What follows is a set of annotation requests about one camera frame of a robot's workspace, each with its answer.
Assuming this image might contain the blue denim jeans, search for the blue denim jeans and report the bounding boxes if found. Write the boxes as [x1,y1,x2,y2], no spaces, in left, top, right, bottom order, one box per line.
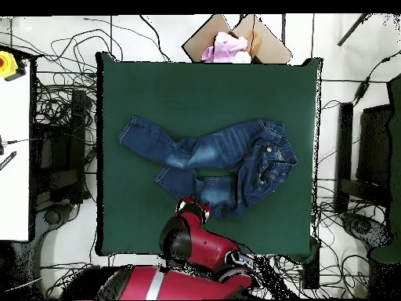
[117,114,298,219]

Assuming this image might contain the dark green table cloth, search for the dark green table cloth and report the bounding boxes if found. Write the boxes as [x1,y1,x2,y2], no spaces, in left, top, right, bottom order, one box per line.
[95,51,323,263]

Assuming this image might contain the black stand beside table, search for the black stand beside table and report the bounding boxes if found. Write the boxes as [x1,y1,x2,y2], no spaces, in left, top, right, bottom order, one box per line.
[301,259,321,290]

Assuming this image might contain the black equipment rack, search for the black equipment rack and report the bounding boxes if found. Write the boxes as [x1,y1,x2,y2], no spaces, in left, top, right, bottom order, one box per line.
[29,89,89,205]

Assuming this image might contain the pink cloth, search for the pink cloth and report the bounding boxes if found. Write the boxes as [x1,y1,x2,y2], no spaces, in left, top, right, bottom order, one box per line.
[200,31,253,64]

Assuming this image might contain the brown cardboard box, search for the brown cardboard box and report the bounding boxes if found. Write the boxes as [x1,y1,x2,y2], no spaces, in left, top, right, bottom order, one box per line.
[181,13,294,65]

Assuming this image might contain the white table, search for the white table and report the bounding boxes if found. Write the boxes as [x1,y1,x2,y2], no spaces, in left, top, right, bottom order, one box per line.
[0,59,32,242]

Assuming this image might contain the yellow emergency stop button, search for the yellow emergency stop button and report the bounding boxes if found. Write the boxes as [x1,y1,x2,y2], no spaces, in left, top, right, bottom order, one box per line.
[0,50,27,82]

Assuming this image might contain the black rod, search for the black rod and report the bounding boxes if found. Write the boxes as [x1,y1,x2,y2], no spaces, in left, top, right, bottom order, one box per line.
[336,13,367,47]

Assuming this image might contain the tangle of black cables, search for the tangle of black cables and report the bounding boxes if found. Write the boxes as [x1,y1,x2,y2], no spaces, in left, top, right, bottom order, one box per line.
[250,184,370,299]

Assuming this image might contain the tangle of cables with adapter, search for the tangle of cables with adapter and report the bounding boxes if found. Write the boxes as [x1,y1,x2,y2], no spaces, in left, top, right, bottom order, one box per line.
[40,253,110,299]

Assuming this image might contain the loose black cable tangle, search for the loose black cable tangle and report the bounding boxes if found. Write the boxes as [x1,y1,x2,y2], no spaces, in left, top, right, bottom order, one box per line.
[0,15,172,151]

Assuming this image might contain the black ribbed strap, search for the black ribbed strap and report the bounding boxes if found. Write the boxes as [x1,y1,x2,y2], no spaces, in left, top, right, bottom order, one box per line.
[0,150,17,172]

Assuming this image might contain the black power adapter with cable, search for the black power adapter with cable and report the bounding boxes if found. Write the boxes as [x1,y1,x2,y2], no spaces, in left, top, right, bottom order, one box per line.
[352,56,401,106]

